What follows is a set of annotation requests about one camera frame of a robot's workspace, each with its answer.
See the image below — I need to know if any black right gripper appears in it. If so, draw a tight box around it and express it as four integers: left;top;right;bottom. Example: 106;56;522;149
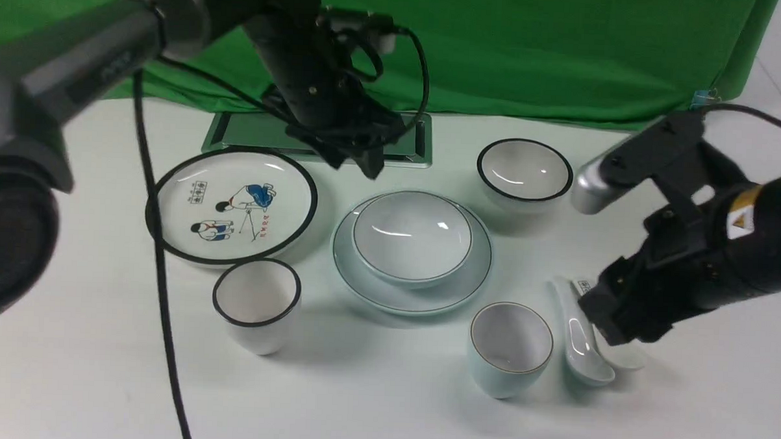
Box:
578;110;766;345

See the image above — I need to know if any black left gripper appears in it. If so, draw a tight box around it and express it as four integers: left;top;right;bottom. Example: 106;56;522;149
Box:
244;3;407;180

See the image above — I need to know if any white printed ceramic spoon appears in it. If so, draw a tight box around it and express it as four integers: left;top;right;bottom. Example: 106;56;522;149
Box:
573;277;646;372

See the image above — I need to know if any pale blue ceramic spoon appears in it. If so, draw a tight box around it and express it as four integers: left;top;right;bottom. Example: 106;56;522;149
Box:
551;276;616;387

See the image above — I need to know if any pale blue bowl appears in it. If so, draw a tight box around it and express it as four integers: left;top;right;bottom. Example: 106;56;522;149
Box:
351;190;475;289

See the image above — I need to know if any pale blue cup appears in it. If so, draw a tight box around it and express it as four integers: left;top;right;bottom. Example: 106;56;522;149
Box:
466;301;555;400

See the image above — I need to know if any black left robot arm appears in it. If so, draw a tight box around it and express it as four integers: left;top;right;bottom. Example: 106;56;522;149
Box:
0;0;410;314

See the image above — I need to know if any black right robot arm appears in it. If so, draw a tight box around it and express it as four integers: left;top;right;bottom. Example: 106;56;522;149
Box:
572;103;781;345

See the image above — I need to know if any black rimmed illustrated plate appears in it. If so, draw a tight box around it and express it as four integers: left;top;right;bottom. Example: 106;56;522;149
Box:
155;148;319;269

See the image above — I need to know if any pale blue plain plate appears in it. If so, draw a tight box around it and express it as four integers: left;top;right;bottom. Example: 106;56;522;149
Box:
331;193;494;318

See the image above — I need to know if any black rimmed white bowl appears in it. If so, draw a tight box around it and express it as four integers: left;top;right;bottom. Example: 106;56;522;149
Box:
476;138;575;215

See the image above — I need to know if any black rimmed white cup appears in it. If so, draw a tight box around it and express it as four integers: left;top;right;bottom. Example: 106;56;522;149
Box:
212;258;303;357

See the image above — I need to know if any blue binder clip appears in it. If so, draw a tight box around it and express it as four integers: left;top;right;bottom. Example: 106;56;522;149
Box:
689;88;722;110

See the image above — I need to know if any green backdrop cloth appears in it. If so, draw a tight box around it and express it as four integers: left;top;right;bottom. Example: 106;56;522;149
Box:
0;0;778;129

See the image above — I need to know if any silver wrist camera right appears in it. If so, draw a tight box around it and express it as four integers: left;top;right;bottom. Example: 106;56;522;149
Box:
571;138;630;215

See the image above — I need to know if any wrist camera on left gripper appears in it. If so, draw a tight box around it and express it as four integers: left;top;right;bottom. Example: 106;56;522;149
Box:
318;6;397;56

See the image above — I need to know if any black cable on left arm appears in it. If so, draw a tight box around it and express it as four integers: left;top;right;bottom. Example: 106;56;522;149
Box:
119;16;434;439

